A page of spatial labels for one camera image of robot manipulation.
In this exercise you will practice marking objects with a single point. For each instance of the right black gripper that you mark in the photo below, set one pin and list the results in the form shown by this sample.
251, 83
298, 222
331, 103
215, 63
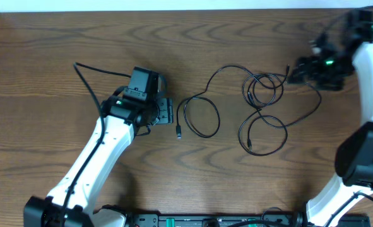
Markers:
307, 66

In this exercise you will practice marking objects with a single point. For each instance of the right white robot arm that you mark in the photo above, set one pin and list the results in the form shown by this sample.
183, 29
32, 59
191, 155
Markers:
353, 177

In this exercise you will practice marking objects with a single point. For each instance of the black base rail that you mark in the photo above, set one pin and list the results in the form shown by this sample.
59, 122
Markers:
143, 218

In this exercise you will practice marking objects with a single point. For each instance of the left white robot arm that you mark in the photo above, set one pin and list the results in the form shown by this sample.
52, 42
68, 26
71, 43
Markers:
142, 103

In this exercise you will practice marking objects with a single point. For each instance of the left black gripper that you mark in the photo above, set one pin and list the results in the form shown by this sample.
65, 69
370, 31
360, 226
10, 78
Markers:
166, 111

